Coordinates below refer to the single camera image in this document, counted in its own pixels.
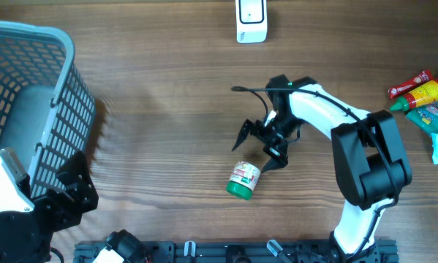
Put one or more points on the green lid jar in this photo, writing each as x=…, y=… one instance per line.
x=243, y=180

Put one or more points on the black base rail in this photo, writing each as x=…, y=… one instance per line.
x=385, y=251

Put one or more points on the green 3M gloves packet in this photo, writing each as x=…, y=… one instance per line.
x=434, y=118

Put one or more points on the white barcode scanner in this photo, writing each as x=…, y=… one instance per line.
x=251, y=21

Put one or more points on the grey plastic mesh basket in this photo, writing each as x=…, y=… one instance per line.
x=46, y=109

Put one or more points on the green cap sauce bottle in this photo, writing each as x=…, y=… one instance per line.
x=424, y=94

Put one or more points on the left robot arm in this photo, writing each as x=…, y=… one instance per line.
x=27, y=223

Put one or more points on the red sachet stick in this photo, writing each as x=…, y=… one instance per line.
x=410, y=84

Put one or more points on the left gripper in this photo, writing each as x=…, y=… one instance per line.
x=82, y=190

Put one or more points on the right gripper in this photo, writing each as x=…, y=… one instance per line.
x=280, y=157

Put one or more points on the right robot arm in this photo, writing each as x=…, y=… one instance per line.
x=371, y=164

